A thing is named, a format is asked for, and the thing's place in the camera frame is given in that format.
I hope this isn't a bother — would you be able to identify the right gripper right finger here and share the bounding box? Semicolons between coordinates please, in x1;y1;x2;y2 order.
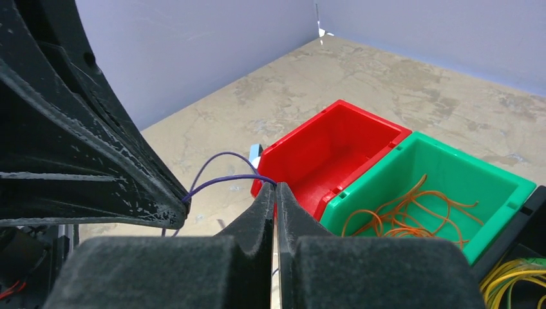
276;183;485;308

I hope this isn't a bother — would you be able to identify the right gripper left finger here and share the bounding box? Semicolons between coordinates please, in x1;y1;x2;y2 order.
45;184;275;308

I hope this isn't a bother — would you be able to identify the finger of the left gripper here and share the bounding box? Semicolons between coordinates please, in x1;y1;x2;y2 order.
1;1;190;229

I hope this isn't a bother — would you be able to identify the purple thin cable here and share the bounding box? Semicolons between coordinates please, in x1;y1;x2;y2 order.
161;151;279;238

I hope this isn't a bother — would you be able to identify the red plastic bin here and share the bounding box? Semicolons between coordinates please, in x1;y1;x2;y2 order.
257;100;412;220

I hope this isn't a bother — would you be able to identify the orange cable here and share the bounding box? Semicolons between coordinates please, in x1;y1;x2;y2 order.
341;174;485;250

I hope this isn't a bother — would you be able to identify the green plastic bin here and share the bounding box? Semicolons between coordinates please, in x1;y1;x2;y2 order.
321;133;536;263

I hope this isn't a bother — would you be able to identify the black plastic bin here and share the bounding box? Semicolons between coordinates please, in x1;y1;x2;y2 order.
473;185;545;308

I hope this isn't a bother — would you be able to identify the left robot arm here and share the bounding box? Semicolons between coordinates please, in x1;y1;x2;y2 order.
1;1;190;308

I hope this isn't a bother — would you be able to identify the yellow cable coil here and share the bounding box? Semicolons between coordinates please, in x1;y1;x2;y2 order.
480;257;546;309

